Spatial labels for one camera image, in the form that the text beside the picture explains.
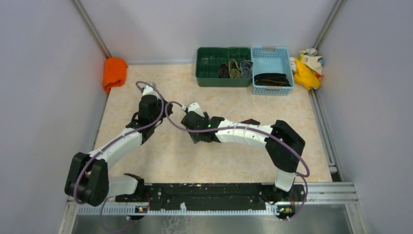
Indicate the dark brown rolled tie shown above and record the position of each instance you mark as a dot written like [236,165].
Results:
[223,70]

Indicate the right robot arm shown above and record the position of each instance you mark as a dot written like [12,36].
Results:
[283,144]

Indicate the green compartment organizer tray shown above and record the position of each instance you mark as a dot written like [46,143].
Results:
[208,60]

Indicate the yellow crumpled cloth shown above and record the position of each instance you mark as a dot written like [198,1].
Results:
[305,76]

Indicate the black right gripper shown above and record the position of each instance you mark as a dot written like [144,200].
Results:
[195,137]

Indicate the white patterned crumpled cloth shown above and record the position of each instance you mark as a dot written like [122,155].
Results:
[310,58]

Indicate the red navy striped tie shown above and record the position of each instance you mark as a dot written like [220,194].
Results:
[251,121]

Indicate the light blue plastic basket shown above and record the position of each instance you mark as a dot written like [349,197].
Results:
[271,61]

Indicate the black tie in basket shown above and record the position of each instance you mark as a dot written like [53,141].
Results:
[271,79]

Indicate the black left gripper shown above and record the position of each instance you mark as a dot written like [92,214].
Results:
[169,108]

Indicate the grey rolled tie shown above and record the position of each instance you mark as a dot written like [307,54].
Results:
[246,69]

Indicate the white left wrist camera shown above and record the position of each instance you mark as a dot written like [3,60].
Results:
[150,90]

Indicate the orange folded cloth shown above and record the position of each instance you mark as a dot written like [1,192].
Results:
[115,73]

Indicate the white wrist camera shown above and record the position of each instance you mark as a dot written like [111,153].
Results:
[150,90]
[194,107]

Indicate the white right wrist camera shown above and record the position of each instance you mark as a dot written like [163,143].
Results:
[194,107]

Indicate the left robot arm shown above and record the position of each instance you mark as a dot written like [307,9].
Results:
[88,178]

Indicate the white slotted cable duct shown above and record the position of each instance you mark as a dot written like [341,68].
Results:
[133,210]

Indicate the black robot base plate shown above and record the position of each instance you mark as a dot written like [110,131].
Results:
[213,196]

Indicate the olive rolled tie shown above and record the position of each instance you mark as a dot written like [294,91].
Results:
[234,69]

